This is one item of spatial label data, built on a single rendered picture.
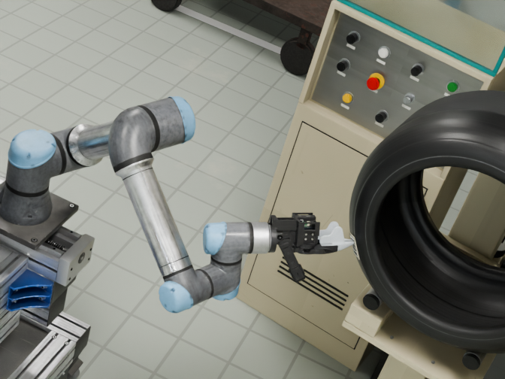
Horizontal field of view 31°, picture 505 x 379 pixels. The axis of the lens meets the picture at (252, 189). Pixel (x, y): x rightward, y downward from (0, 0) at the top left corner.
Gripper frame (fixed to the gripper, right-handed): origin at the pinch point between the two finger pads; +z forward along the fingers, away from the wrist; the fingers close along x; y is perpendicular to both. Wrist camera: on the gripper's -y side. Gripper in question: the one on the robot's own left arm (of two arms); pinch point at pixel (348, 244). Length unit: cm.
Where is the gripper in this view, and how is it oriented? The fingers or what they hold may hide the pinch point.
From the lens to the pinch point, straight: 222.4
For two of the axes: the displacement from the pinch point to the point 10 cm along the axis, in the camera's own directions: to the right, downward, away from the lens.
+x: -1.9, -3.1, 9.3
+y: 0.6, -9.5, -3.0
